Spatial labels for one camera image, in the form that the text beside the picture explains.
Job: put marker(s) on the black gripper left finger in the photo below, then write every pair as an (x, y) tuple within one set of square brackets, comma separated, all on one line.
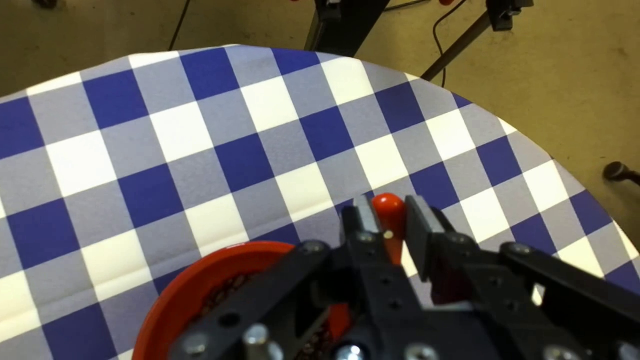
[(293, 292)]

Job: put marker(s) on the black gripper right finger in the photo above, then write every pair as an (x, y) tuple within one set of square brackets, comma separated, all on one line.
[(507, 300)]

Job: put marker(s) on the dark coffee beans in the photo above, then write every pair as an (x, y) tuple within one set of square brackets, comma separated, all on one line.
[(222, 292)]

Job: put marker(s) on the red plastic bowl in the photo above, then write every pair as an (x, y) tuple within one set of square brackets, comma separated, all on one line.
[(181, 300)]

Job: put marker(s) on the black caster wheel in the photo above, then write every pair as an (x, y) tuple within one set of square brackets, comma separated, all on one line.
[(621, 173)]

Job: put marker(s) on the blue white checkered tablecloth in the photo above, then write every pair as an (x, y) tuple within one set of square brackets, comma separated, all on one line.
[(200, 133)]

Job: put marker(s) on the black tripod leg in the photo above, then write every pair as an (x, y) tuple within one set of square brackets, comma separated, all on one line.
[(466, 41)]

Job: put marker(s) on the black metal stand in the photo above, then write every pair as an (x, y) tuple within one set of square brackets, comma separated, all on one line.
[(343, 22)]

